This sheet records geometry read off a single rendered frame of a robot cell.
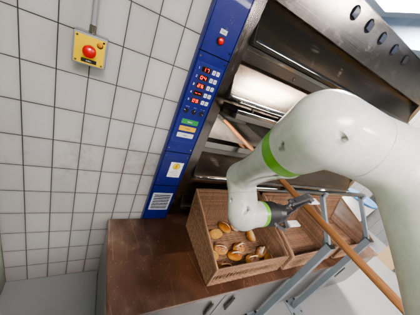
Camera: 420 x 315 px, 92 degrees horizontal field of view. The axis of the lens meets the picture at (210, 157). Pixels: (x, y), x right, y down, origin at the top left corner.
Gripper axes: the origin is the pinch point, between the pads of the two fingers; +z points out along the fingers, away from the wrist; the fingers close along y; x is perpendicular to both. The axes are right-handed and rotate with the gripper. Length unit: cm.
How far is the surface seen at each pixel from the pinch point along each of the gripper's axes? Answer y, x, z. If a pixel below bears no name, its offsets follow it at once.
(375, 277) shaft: 0.0, 28.7, 5.5
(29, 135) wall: 15, -56, -104
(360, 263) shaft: 0.1, 23.5, 5.3
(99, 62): -23, -49, -83
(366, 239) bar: 25, 3, 89
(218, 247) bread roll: 56, -23, -8
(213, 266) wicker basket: 49, -8, -21
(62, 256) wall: 100, -56, -89
